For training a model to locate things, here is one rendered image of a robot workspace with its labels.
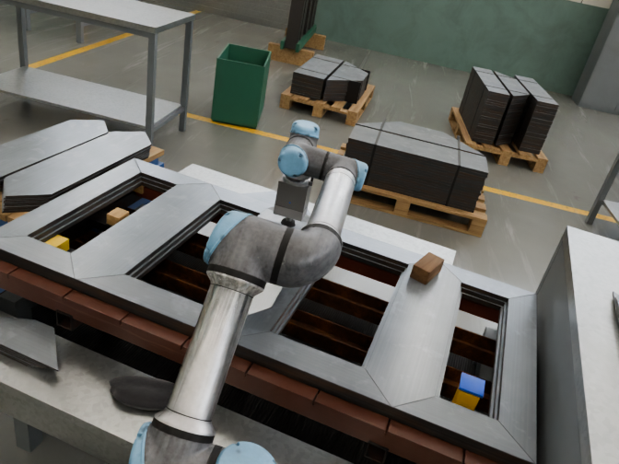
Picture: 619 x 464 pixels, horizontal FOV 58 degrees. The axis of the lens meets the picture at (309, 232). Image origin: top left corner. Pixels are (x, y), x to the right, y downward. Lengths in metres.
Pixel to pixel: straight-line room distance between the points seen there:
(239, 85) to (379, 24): 4.77
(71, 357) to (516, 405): 1.16
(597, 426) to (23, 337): 1.38
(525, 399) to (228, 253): 0.88
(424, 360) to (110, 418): 0.80
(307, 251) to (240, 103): 4.14
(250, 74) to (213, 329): 4.13
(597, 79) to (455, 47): 2.10
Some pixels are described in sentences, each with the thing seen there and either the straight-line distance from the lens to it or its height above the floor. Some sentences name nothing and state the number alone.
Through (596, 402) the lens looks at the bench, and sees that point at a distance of 1.36.
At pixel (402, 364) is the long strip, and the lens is 1.51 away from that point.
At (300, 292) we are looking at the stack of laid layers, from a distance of 1.68.
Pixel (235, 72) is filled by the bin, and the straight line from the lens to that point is 5.07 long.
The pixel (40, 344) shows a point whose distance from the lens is 1.66.
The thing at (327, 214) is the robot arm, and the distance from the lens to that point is 1.18.
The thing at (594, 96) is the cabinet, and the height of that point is 0.19.
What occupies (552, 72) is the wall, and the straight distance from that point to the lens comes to 9.78.
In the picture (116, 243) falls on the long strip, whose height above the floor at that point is 0.86.
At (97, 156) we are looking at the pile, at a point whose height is 0.85.
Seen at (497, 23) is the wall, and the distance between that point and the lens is 9.53.
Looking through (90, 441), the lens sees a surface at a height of 0.36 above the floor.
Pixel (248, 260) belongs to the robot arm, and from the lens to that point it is 1.05.
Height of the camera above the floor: 1.83
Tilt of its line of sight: 30 degrees down
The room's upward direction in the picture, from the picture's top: 12 degrees clockwise
